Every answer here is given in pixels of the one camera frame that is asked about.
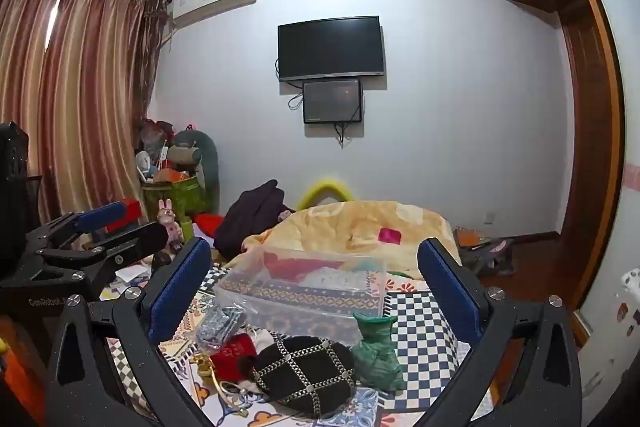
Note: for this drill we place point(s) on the dark purple garment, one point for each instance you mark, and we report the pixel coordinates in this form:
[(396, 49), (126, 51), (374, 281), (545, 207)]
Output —
[(250, 219)]

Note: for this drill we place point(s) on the small black wall monitor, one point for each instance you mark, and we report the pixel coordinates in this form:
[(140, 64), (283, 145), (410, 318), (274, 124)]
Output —
[(332, 101)]

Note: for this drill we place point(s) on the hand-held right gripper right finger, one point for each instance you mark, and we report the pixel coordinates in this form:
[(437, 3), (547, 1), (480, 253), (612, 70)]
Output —
[(446, 294)]

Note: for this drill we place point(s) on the yellow floral quilt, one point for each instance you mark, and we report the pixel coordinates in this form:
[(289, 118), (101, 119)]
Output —
[(360, 229)]

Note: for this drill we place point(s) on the clear plastic storage box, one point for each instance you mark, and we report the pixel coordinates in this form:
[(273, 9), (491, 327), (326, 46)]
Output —
[(305, 284)]

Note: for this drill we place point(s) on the pink bunny toy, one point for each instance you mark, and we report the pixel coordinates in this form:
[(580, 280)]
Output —
[(169, 223)]

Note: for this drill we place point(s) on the grey patterned pouch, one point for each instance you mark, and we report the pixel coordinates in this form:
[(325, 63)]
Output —
[(220, 324)]

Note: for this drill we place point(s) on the patterned bed sheet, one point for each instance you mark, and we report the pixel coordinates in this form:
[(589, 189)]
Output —
[(425, 347)]

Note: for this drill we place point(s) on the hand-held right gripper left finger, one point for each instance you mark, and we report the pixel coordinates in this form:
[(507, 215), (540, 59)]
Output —
[(179, 289)]

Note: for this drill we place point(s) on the striped brown curtain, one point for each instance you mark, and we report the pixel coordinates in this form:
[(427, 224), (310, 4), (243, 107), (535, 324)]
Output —
[(75, 97)]

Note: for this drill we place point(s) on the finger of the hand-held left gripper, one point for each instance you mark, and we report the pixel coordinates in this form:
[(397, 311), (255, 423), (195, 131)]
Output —
[(102, 214), (135, 238)]

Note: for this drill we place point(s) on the red box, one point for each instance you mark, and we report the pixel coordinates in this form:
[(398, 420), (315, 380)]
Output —
[(129, 213)]

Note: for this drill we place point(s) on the red velvet pouch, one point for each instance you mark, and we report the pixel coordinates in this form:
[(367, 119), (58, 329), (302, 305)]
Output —
[(232, 357)]

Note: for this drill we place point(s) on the green plush dinosaur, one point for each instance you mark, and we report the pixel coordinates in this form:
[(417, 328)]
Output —
[(195, 154)]

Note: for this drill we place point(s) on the grey bag with pink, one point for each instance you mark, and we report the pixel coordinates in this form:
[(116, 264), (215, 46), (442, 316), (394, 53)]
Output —
[(487, 254)]

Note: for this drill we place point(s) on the red cloth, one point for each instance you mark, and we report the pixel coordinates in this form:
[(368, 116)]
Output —
[(209, 223)]

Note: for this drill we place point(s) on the green shopping bag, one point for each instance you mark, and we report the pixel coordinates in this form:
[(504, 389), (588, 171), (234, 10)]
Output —
[(182, 194)]

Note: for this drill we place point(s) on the black wall television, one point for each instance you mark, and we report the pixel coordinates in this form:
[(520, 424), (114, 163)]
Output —
[(331, 48)]

